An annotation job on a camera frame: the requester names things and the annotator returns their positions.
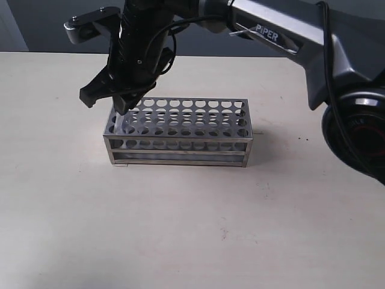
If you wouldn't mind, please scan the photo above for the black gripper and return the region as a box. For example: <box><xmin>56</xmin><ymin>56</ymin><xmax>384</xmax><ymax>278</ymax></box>
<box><xmin>79</xmin><ymin>1</ymin><xmax>174</xmax><ymax>115</ymax></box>

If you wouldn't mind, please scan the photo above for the blue capped tube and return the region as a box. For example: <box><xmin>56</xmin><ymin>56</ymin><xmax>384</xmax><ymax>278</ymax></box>
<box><xmin>114</xmin><ymin>113</ymin><xmax>125</xmax><ymax>135</ymax></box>

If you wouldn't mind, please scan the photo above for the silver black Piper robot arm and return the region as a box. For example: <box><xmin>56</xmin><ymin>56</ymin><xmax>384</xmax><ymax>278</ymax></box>
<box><xmin>67</xmin><ymin>1</ymin><xmax>384</xmax><ymax>182</ymax></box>

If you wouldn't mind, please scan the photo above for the stainless steel test tube rack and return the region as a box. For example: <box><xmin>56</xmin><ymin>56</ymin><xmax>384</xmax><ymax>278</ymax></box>
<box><xmin>103</xmin><ymin>97</ymin><xmax>253</xmax><ymax>167</ymax></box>

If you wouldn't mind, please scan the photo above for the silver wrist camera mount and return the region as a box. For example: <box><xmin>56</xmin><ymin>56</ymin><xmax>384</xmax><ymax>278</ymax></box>
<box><xmin>64</xmin><ymin>7</ymin><xmax>121</xmax><ymax>45</ymax></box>

